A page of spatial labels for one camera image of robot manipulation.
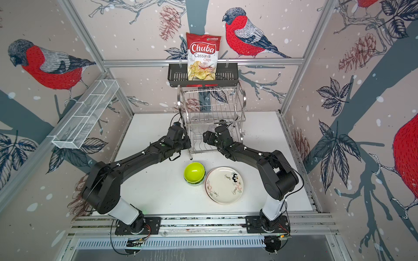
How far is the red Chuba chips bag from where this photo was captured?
0.83m

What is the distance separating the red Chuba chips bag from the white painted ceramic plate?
1.73ft

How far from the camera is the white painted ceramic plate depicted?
796 mm
